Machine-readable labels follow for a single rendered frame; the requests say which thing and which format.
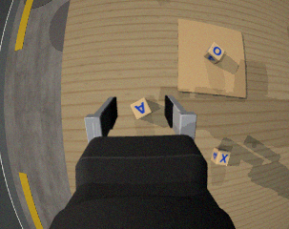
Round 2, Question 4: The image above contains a tan flat mat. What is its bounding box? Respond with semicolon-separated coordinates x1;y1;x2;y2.
177;19;246;98

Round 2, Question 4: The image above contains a wooden letter block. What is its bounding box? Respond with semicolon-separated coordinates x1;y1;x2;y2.
203;42;225;64
211;148;231;166
131;98;152;119

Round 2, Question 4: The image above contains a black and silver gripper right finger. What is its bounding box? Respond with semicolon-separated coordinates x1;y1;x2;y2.
165;95;196;141

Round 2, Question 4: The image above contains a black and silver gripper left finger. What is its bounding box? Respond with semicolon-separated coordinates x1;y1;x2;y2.
84;96;118;143

